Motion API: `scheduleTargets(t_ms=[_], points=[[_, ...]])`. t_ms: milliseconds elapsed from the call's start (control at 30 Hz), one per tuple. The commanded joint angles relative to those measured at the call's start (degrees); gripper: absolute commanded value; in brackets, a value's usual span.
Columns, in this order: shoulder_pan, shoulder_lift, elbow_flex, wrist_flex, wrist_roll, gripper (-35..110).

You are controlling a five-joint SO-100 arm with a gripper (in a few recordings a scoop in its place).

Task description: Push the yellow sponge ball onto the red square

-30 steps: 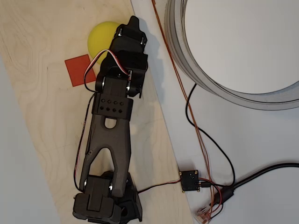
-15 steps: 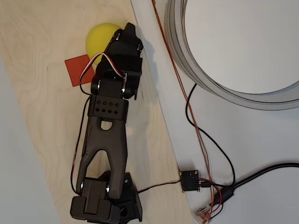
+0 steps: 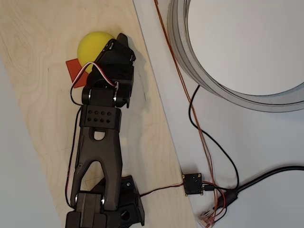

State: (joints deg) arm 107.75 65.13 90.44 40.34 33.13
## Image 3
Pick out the thin orange wire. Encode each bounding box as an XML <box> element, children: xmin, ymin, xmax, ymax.
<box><xmin>155</xmin><ymin>0</ymin><xmax>221</xmax><ymax>224</ymax></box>
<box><xmin>153</xmin><ymin>0</ymin><xmax>218</xmax><ymax>224</ymax></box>

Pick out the thin black cable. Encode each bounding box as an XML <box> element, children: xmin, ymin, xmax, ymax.
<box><xmin>189</xmin><ymin>85</ymin><xmax>239</xmax><ymax>193</ymax></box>

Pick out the red square plate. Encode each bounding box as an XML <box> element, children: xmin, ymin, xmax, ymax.
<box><xmin>66</xmin><ymin>58</ymin><xmax>88</xmax><ymax>89</ymax></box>

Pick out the thick black cable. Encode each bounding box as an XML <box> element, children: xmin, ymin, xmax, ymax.
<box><xmin>237</xmin><ymin>165</ymin><xmax>304</xmax><ymax>193</ymax></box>

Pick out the light plywood board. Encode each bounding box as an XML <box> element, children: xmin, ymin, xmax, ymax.
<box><xmin>0</xmin><ymin>0</ymin><xmax>198</xmax><ymax>228</ymax></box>

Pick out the yellow round sponge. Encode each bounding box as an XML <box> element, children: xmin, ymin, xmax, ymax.
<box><xmin>77</xmin><ymin>31</ymin><xmax>117</xmax><ymax>74</ymax></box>

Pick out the black cable plug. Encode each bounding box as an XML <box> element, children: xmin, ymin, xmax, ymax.
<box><xmin>218</xmin><ymin>189</ymin><xmax>239</xmax><ymax>209</ymax></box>

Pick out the large white ring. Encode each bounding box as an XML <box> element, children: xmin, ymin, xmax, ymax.
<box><xmin>167</xmin><ymin>0</ymin><xmax>304</xmax><ymax>114</ymax></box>

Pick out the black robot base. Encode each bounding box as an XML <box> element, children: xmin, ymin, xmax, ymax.
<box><xmin>90</xmin><ymin>175</ymin><xmax>145</xmax><ymax>227</ymax></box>

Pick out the black controller board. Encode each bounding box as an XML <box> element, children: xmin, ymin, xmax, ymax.
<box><xmin>182</xmin><ymin>172</ymin><xmax>204</xmax><ymax>197</ymax></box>

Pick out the white wire connector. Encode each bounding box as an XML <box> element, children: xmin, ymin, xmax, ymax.
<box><xmin>197</xmin><ymin>211</ymin><xmax>216</xmax><ymax>228</ymax></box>

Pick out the red white black servo cable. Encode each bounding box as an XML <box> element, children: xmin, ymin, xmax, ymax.
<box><xmin>139</xmin><ymin>181</ymin><xmax>185</xmax><ymax>198</ymax></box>
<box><xmin>65</xmin><ymin>106</ymin><xmax>83</xmax><ymax>207</ymax></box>
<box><xmin>70</xmin><ymin>61</ymin><xmax>119</xmax><ymax>106</ymax></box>

